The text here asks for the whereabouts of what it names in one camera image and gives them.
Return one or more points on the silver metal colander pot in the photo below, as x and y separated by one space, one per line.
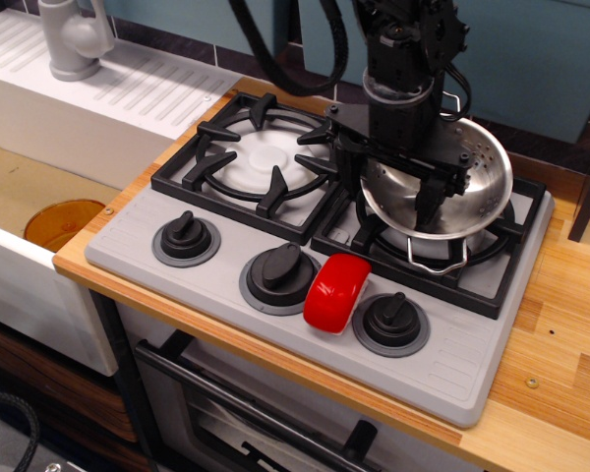
472 196

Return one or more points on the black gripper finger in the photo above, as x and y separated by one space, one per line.
349 158
428 200

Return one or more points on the orange plastic plate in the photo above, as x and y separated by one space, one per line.
54 226

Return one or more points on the left black burner grate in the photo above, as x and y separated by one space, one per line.
256 166

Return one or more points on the middle black stove knob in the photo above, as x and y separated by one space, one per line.
277 281

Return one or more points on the black stove knob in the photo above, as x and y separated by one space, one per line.
391 325
277 281
186 241

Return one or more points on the grey toy stove top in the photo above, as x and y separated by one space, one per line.
450 377

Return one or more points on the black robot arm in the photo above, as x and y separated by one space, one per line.
410 49

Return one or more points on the black burner grate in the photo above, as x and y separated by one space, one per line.
256 166
495 256

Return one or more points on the grey toy faucet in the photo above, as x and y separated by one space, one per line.
75 43

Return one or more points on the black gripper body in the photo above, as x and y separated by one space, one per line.
399 130

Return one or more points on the white toy sink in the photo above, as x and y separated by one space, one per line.
80 140

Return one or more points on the toy oven door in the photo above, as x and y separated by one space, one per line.
222 410

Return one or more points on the red and white toy sushi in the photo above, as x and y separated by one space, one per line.
335 293

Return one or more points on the right black stove knob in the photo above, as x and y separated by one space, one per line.
391 325

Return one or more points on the right black burner grate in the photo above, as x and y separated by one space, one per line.
495 256

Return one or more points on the left black stove knob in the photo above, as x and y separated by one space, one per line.
186 241

